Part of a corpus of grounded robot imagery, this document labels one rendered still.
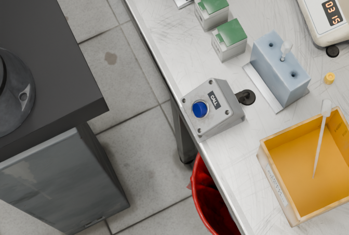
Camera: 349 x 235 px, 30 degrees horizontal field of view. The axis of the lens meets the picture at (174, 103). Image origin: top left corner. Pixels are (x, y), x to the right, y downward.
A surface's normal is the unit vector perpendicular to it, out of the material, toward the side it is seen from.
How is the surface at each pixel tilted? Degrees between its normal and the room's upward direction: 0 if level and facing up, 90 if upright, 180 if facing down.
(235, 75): 0
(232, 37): 0
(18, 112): 70
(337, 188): 0
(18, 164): 90
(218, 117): 30
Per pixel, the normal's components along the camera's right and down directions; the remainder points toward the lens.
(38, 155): 0.44, 0.85
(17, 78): 0.92, -0.17
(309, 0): -0.44, -0.15
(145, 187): -0.04, -0.29
